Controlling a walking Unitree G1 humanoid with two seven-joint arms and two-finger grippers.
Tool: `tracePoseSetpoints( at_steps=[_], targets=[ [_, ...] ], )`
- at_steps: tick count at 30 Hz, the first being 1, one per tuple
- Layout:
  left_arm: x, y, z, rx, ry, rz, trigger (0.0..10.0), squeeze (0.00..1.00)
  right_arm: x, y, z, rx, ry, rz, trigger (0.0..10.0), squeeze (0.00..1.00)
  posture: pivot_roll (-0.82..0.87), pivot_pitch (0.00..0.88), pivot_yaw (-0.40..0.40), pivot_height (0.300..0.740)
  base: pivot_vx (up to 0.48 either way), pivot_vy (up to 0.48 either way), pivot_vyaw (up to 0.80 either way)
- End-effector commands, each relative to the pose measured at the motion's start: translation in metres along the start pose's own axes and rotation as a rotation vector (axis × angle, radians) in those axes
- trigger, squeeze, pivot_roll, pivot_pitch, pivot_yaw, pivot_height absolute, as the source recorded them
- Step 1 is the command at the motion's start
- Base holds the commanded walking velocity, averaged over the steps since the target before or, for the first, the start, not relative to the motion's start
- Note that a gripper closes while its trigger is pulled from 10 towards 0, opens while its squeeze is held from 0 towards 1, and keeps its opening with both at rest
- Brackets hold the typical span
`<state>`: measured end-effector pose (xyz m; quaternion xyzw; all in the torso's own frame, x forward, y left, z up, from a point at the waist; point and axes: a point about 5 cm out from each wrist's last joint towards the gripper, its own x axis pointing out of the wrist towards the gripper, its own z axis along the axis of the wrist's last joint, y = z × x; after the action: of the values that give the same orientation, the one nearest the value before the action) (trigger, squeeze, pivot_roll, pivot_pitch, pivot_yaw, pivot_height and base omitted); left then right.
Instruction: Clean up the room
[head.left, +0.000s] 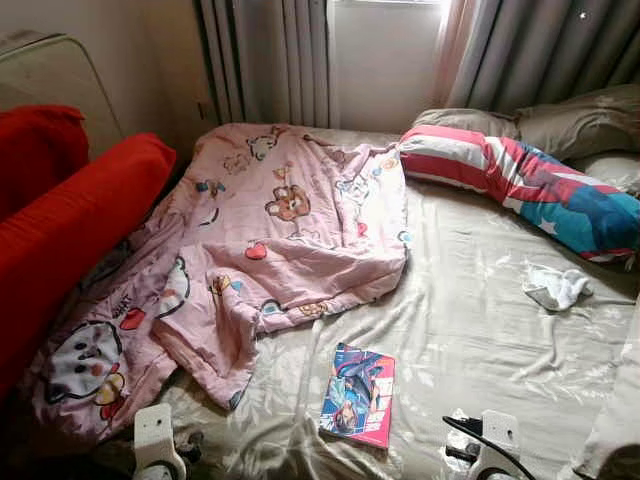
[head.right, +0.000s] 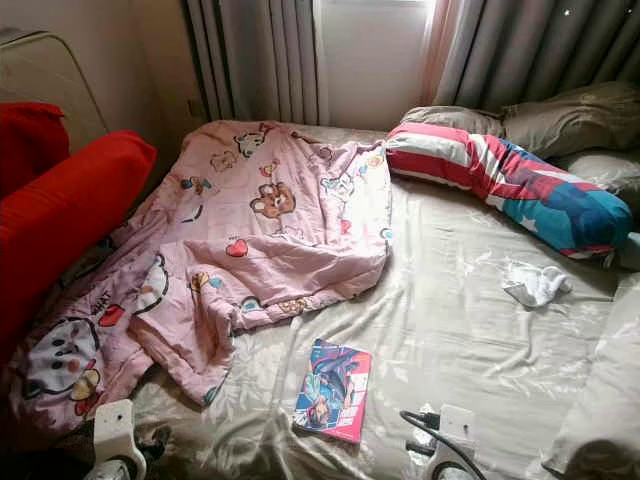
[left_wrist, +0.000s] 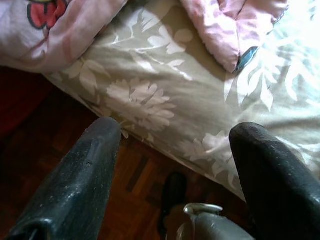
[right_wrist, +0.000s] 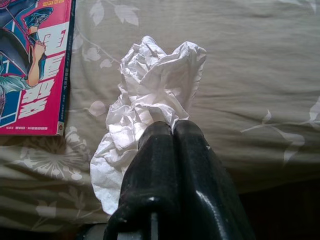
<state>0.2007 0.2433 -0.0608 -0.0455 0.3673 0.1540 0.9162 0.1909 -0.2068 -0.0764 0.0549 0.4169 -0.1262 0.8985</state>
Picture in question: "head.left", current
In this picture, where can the colourful anime book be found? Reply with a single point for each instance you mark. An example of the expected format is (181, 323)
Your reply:
(358, 398)

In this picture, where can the beige leaf-patterned bed sheet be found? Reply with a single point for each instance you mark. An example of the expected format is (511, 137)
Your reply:
(480, 330)

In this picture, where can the plain beige cloth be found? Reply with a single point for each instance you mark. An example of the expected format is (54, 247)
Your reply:
(615, 420)

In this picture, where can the white crumpled cloth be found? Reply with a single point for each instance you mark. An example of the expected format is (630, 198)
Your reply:
(556, 286)

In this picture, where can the pink cartoon quilt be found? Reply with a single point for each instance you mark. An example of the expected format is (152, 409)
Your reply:
(300, 250)

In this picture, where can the long red cushion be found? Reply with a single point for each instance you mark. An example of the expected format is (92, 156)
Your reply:
(70, 235)

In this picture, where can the red white blue striped bolster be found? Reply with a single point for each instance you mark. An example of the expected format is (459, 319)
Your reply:
(530, 185)

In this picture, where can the beige leaf-patterned pillow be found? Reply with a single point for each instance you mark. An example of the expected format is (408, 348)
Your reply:
(610, 170)

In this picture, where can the short red cushion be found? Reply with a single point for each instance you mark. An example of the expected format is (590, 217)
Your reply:
(35, 155)

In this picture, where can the small olive grey pillow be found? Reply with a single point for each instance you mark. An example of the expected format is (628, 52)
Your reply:
(465, 122)

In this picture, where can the large olive grey pillow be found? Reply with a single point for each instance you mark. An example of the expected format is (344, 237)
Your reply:
(585, 125)

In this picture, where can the bright window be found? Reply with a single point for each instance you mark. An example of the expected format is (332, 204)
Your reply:
(385, 70)

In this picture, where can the grey curtain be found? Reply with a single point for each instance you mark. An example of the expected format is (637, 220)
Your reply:
(270, 60)
(540, 50)

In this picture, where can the pink sheer curtain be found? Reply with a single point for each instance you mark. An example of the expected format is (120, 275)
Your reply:
(455, 50)

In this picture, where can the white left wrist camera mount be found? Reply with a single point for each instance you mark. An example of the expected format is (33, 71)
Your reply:
(157, 440)

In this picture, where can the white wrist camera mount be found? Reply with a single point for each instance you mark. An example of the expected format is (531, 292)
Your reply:
(157, 440)
(497, 445)

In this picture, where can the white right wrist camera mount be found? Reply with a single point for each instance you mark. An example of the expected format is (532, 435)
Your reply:
(497, 445)

